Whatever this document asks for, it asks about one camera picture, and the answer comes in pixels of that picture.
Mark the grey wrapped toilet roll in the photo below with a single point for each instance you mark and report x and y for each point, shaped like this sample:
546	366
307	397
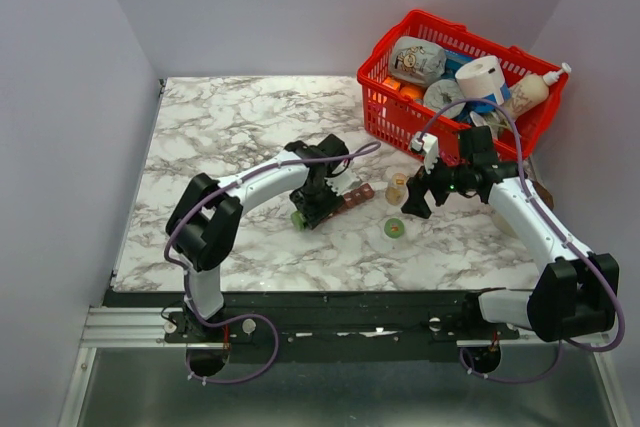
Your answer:
442	93

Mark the cream lotion pump bottle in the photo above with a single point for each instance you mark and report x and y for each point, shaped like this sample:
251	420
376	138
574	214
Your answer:
530	91

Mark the aluminium rail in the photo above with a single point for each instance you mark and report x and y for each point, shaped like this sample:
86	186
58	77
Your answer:
107	327

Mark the orange fruit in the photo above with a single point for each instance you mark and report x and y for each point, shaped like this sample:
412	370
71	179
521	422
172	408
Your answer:
414	93

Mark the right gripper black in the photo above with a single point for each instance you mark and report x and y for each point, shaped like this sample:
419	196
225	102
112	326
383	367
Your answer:
418	185

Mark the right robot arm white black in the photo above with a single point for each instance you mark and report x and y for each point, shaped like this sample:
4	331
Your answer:
573	294

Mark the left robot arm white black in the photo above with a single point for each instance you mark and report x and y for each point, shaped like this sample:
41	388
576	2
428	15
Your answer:
203	227

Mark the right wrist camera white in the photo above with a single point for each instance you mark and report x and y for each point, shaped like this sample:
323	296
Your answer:
427	146

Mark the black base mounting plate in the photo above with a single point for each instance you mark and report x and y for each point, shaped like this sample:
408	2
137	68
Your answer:
330	327

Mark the green pill bottle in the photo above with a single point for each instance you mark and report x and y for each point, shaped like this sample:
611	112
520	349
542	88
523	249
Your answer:
299	221

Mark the grey printed snack bag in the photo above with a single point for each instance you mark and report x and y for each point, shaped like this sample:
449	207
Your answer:
417	61

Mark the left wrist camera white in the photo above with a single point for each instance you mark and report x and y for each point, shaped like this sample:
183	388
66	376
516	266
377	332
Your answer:
345	182

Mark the clear pill bottle orange label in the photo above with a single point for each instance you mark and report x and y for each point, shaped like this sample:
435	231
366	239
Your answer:
396	189

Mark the white toilet paper roll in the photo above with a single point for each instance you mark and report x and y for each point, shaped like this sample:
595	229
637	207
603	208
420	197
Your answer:
480	76

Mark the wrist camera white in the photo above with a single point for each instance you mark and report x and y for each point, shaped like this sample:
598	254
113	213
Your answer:
345	182
427	146

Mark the red plastic shopping basket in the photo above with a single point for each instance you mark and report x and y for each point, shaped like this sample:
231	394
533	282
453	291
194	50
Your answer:
395	119

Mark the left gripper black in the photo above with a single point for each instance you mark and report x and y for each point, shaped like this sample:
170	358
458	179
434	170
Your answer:
332	203

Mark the orange box in basket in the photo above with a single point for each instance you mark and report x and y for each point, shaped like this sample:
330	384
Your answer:
392	83

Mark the green bottle cap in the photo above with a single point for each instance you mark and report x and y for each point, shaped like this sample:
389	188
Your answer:
394	228

